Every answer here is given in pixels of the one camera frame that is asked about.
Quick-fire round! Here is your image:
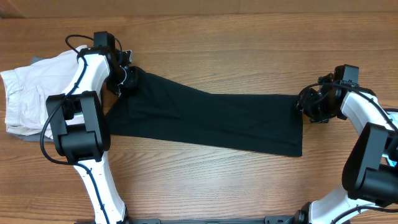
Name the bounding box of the black t-shirt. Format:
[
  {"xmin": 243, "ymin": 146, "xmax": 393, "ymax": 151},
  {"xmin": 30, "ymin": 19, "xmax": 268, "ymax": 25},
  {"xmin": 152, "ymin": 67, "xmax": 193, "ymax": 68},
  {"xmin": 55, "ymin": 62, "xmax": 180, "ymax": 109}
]
[{"xmin": 106, "ymin": 67, "xmax": 303, "ymax": 157}]

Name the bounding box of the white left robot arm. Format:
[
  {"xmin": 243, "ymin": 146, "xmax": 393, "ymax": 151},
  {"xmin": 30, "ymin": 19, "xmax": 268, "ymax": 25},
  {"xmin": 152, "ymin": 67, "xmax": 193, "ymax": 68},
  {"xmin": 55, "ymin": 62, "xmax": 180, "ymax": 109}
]
[{"xmin": 43, "ymin": 31, "xmax": 138, "ymax": 223}]

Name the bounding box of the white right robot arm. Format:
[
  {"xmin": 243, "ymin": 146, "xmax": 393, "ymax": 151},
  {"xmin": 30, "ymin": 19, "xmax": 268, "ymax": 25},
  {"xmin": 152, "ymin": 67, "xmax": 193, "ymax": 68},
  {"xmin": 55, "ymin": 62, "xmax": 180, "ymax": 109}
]
[{"xmin": 264, "ymin": 65, "xmax": 397, "ymax": 224}]

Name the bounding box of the light blue printed garment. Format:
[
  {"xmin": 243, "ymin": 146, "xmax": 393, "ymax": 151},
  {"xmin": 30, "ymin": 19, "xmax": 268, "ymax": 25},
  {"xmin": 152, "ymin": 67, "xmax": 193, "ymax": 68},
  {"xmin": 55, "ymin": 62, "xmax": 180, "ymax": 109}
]
[{"xmin": 385, "ymin": 108, "xmax": 397, "ymax": 167}]

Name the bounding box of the white folded garment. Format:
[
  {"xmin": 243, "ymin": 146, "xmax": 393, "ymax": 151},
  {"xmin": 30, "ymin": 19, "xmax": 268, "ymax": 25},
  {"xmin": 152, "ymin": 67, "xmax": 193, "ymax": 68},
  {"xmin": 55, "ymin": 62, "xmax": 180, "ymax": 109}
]
[{"xmin": 1, "ymin": 50, "xmax": 78, "ymax": 136}]

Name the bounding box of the grey folded garment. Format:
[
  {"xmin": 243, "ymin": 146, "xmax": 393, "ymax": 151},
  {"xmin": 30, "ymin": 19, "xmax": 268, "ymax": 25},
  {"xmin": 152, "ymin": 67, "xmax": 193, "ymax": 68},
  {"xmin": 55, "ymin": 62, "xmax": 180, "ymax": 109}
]
[{"xmin": 10, "ymin": 56, "xmax": 44, "ymax": 142}]

